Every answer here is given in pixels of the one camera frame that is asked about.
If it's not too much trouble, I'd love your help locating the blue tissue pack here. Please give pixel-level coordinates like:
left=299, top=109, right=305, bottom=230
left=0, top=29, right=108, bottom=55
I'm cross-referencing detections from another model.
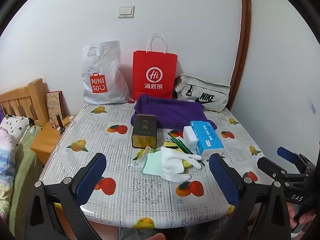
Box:
left=190, top=121, right=225, bottom=160

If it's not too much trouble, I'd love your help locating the wooden nightstand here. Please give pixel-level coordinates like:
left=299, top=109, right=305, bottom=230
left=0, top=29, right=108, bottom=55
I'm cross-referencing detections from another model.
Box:
left=30, top=121, right=61, bottom=165

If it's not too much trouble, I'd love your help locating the green blanket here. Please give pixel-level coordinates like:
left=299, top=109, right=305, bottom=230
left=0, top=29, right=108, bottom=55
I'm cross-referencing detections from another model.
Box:
left=8, top=126, right=43, bottom=239

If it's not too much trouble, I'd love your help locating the wooden headboard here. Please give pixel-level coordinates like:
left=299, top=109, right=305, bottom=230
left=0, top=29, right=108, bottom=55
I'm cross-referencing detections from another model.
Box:
left=1, top=79, right=49, bottom=127

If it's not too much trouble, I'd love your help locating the red Haidilao paper bag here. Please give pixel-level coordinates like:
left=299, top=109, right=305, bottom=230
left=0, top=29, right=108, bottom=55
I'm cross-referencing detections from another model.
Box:
left=132, top=33, right=178, bottom=100

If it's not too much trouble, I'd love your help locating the white Miniso plastic bag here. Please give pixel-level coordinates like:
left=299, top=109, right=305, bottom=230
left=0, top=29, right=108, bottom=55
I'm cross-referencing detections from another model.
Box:
left=81, top=41, right=130, bottom=105

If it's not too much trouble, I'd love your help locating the white sponge block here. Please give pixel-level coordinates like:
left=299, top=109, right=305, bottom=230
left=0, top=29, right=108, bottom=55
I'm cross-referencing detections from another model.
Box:
left=183, top=126, right=198, bottom=150

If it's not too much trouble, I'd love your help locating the dark green tea tin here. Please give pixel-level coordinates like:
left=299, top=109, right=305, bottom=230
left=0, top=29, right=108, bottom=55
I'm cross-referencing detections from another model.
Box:
left=131, top=114, right=157, bottom=148

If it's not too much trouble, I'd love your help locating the purple towel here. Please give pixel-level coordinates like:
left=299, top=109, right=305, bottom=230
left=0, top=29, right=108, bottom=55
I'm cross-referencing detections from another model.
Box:
left=131, top=94, right=217, bottom=131

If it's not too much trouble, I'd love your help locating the striped pastel bedding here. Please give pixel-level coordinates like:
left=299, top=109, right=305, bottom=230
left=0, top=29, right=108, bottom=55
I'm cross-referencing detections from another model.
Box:
left=0, top=128, right=15, bottom=222

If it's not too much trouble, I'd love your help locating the white wall switch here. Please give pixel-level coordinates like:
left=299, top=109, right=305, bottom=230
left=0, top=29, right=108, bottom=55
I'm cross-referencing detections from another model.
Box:
left=118, top=5, right=135, bottom=18

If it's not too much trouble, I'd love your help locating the polka dot pillow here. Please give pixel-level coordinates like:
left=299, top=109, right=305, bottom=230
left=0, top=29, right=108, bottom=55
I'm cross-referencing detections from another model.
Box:
left=1, top=115, right=30, bottom=148

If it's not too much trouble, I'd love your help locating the grey Nike pouch bag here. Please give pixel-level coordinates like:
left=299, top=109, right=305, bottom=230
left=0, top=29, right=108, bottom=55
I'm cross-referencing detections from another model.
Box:
left=175, top=74, right=230, bottom=112

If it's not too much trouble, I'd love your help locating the brown wooden door frame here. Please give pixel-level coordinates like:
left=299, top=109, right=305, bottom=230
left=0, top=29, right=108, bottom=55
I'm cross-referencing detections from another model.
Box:
left=227, top=0, right=252, bottom=110

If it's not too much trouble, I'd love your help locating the light green cloth mask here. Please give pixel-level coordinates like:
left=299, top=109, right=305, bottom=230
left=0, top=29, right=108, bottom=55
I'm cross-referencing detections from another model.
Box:
left=129, top=146, right=162, bottom=177

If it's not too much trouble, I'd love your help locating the white cotton glove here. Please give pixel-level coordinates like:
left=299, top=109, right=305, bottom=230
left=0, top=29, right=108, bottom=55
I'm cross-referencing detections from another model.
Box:
left=161, top=147, right=202, bottom=183

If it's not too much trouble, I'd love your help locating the person's right hand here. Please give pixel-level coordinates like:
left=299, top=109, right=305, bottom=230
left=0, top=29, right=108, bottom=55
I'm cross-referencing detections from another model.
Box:
left=287, top=203, right=316, bottom=229

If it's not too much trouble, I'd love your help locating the patterned book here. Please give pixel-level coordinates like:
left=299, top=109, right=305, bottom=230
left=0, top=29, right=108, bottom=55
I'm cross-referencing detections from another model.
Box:
left=46, top=90, right=63, bottom=120

